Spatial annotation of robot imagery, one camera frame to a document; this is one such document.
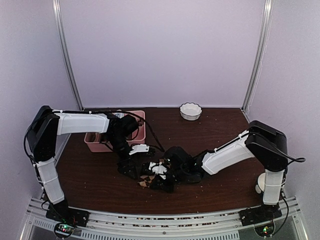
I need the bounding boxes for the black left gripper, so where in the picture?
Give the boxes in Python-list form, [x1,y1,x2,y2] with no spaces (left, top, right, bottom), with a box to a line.
[106,133,141,180]

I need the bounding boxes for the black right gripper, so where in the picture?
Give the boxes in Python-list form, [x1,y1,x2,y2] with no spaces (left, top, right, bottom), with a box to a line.
[151,167,188,195]

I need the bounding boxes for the brown argyle patterned sock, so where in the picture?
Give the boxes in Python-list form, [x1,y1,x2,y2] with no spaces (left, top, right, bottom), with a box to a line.
[138,158,171,190]

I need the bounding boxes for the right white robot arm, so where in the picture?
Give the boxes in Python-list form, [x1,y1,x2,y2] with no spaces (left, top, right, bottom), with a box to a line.
[159,120,306,221]

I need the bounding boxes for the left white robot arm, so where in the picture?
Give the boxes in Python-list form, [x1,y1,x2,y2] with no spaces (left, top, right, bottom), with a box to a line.
[23,105,155,222]

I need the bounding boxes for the pink divided storage box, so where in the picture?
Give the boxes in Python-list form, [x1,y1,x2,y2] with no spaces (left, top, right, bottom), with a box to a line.
[84,110,146,153]

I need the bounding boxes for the white scalloped ceramic bowl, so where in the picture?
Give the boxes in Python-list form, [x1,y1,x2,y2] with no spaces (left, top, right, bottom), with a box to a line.
[179,102,203,121]

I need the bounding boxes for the white paper cup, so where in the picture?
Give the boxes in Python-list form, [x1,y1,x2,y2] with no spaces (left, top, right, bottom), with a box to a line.
[255,172,266,195]

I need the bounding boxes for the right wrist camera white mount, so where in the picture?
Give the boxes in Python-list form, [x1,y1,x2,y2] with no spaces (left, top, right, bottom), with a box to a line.
[148,162,168,180]

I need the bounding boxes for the aluminium front rail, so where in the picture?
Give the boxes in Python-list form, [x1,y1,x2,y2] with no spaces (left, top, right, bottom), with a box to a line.
[18,197,310,240]

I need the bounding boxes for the left aluminium corner post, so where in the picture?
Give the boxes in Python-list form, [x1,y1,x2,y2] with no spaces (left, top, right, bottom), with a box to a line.
[52,0,84,110]

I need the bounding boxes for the aluminium corner post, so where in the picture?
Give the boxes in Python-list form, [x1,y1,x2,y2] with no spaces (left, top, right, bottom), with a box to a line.
[52,0,84,110]
[241,0,274,116]

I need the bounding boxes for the right aluminium corner post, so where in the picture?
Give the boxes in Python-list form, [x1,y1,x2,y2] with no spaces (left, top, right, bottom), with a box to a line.
[241,0,274,116]

